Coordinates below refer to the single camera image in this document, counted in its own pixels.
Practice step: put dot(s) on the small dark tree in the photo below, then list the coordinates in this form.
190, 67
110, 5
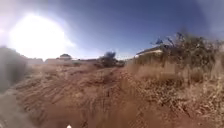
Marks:
108, 59

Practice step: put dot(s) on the white building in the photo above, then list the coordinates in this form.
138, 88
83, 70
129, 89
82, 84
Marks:
150, 53

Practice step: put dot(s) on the red-brown dirt track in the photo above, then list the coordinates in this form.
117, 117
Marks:
86, 100

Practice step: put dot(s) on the dry yellow grass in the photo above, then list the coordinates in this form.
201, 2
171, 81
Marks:
63, 68
186, 83

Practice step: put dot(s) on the robot's own part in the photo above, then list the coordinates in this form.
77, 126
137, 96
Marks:
69, 126

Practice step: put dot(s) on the group of dark trees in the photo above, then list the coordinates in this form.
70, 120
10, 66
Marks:
193, 50

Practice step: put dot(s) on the dark bush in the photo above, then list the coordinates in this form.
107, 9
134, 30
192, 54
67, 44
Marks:
11, 68

